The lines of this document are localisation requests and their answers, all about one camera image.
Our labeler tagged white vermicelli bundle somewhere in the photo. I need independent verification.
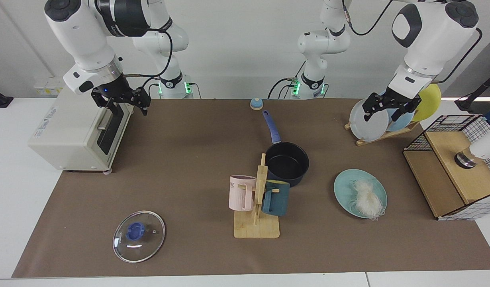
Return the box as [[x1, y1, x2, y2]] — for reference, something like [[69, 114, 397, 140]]
[[349, 179, 386, 222]]

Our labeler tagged glass lid with blue knob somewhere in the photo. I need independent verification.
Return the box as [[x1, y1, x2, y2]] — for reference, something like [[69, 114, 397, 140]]
[[112, 210, 166, 263]]

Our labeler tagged grey plate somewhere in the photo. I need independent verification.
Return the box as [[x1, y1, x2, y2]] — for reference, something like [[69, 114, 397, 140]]
[[349, 98, 390, 142]]

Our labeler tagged light blue plate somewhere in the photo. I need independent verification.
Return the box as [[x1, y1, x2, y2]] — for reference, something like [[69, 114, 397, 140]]
[[378, 90, 416, 132]]

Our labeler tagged wooden plate rack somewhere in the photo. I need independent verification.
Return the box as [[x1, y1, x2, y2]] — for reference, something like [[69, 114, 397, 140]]
[[344, 120, 420, 147]]

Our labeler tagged yellow plate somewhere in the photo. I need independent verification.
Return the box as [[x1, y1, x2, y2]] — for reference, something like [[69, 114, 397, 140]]
[[410, 83, 442, 122]]

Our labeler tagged pale green plate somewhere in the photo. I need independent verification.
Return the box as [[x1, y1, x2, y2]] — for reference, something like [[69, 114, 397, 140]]
[[333, 169, 388, 219]]

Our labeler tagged pale toaster oven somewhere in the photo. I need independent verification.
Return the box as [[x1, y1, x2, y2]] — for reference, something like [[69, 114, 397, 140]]
[[28, 82, 135, 175]]

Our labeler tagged brown table cloth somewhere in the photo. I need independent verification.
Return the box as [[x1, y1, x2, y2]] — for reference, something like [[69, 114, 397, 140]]
[[11, 98, 490, 279]]

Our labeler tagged black stand foot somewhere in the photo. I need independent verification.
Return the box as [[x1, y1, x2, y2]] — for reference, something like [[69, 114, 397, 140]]
[[0, 86, 14, 109], [454, 69, 490, 112]]

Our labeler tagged dark teal cup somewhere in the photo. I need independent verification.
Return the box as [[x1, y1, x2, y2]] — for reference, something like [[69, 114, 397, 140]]
[[262, 180, 290, 216]]

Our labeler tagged pink ribbed cup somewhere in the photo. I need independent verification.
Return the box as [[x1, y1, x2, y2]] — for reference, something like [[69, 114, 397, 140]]
[[229, 175, 257, 212]]

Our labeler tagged wooden cup stand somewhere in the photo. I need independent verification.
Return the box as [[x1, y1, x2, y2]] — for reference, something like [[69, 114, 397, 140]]
[[233, 153, 280, 239]]

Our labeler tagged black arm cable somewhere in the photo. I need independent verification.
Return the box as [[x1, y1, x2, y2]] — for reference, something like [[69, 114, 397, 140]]
[[122, 28, 174, 98], [342, 0, 394, 36]]

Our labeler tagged white wall socket strip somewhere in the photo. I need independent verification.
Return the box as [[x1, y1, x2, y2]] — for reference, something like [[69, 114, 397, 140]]
[[33, 77, 66, 96]]

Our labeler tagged wire basket with wooden floor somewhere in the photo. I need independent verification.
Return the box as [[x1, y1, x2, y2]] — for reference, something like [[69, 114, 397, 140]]
[[403, 114, 490, 221]]

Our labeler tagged black pot with blue handle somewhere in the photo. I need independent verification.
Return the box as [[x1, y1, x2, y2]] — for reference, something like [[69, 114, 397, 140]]
[[262, 110, 310, 188]]

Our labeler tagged white cylinder with metal ring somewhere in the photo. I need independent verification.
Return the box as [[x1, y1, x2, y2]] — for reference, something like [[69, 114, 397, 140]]
[[454, 136, 490, 169]]

